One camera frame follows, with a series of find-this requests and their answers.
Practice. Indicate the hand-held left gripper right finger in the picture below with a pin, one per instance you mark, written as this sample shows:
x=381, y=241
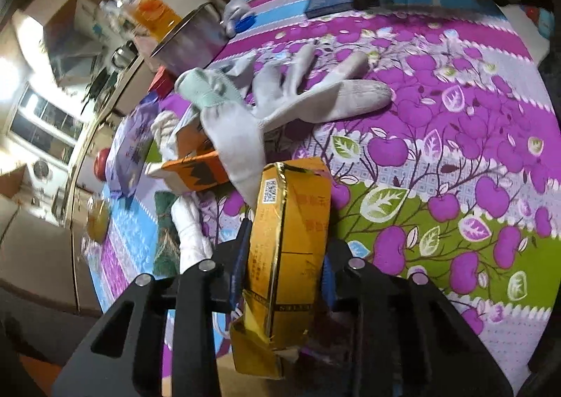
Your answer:
x=328, y=287

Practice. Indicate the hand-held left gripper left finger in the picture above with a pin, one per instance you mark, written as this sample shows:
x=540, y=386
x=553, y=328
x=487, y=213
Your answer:
x=228, y=278

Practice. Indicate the dark blue box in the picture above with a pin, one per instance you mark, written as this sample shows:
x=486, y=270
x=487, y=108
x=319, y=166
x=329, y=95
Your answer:
x=328, y=4

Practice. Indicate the yellow cigarette box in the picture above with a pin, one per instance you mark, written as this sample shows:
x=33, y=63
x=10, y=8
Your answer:
x=287, y=248

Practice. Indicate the orange and white carton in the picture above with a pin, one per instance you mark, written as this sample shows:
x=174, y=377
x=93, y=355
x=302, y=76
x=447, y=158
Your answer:
x=199, y=169

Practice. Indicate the green patterned cloth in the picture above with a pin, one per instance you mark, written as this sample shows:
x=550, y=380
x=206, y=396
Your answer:
x=165, y=230

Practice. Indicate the purple floral tablecloth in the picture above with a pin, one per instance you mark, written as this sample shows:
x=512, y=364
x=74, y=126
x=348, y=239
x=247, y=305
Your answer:
x=438, y=116

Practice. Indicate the amber jar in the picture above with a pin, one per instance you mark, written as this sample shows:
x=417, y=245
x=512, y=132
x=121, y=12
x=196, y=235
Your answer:
x=97, y=224

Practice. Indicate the blue bottle cap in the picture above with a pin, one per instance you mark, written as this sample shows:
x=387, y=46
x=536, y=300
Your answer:
x=241, y=24

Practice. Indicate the grey knit glove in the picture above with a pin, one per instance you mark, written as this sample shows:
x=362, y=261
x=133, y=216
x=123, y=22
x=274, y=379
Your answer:
x=245, y=116

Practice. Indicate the purple snack packet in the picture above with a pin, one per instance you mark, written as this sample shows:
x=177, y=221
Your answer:
x=129, y=147

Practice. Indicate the red apple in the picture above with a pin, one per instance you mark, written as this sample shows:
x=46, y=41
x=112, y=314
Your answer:
x=101, y=164

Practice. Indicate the metal pot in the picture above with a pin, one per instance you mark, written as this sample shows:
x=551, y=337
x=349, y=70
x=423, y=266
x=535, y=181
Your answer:
x=193, y=44

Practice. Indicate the red box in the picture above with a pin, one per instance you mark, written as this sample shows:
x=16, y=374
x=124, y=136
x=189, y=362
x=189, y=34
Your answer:
x=161, y=82

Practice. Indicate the orange juice bottle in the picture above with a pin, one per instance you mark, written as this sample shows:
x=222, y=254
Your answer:
x=153, y=11

